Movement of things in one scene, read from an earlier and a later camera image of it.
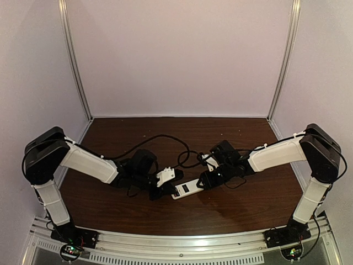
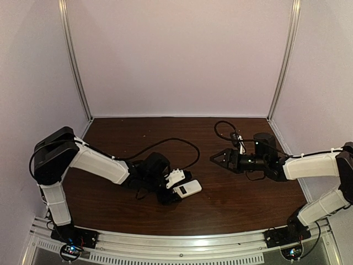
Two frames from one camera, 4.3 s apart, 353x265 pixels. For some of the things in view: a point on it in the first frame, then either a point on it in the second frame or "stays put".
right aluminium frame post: (295, 10) stays put
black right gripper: (209, 179) -> (231, 160)
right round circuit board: (292, 252) stays put
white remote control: (187, 189) stays put
